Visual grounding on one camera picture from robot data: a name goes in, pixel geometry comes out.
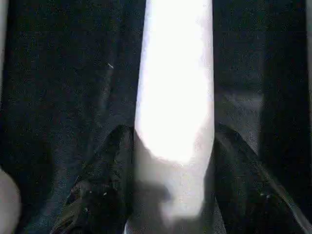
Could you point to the black table mat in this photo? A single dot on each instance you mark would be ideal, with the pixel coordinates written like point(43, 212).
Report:
point(61, 73)

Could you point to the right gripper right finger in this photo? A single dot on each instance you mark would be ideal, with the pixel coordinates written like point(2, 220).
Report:
point(243, 190)

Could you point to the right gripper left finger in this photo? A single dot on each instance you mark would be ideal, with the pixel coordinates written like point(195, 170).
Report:
point(102, 190)

